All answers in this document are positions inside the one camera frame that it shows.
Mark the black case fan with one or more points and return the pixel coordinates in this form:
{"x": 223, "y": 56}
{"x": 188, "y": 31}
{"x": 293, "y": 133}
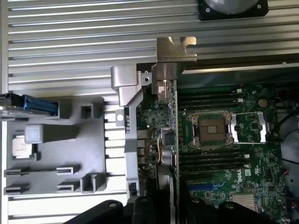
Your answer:
{"x": 290, "y": 151}

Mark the grey case fixture bracket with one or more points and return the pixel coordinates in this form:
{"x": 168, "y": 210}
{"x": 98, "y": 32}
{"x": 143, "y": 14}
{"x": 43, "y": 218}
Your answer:
{"x": 121, "y": 81}

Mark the grey parts rack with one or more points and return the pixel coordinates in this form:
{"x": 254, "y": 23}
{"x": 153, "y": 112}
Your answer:
{"x": 70, "y": 140}

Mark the open black pc case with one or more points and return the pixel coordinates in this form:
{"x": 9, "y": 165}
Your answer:
{"x": 233, "y": 70}

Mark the black ram slot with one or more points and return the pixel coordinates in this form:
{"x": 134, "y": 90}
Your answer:
{"x": 210, "y": 92}
{"x": 210, "y": 103}
{"x": 210, "y": 155}
{"x": 210, "y": 166}

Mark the silver finned chipset heatsink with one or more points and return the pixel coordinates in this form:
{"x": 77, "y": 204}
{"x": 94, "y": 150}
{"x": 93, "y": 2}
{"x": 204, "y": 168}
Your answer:
{"x": 243, "y": 200}

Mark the green dell motherboard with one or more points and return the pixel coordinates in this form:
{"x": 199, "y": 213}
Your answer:
{"x": 257, "y": 163}

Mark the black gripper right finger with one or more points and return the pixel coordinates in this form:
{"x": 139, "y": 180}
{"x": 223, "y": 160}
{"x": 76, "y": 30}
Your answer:
{"x": 184, "y": 205}

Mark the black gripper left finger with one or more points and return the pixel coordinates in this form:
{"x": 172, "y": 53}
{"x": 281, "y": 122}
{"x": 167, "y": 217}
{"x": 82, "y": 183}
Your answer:
{"x": 142, "y": 210}

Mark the black expansion slot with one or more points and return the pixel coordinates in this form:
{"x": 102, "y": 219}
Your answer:
{"x": 201, "y": 177}

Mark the disk with blue carrier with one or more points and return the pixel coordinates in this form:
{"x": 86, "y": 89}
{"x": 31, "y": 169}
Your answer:
{"x": 39, "y": 103}

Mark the blue expansion slot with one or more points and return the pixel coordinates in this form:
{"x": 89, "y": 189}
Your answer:
{"x": 201, "y": 187}

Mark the silver cpu chip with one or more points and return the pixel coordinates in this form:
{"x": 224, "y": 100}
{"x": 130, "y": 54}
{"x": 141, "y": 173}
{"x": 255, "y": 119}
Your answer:
{"x": 22, "y": 147}

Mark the cpu socket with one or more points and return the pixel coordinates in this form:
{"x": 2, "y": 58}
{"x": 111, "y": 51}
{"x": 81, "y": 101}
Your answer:
{"x": 211, "y": 129}

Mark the round coin battery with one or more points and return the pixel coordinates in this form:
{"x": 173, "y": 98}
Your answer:
{"x": 263, "y": 102}

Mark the metal socket cover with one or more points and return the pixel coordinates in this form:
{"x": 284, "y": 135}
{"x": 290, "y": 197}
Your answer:
{"x": 264, "y": 126}

